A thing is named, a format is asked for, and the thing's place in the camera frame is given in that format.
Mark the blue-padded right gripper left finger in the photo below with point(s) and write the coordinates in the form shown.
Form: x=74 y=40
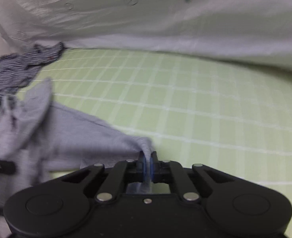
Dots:
x=125 y=177

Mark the blue checked shirt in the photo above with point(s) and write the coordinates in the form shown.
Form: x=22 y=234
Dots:
x=17 y=70

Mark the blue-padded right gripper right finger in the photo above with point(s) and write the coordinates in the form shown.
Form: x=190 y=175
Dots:
x=175 y=176

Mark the white carrot print sheet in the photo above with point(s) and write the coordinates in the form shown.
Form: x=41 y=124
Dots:
x=256 y=31

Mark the grey zip hoodie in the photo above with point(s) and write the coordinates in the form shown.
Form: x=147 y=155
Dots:
x=42 y=136

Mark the green grid cutting mat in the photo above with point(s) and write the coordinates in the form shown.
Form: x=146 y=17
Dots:
x=234 y=118

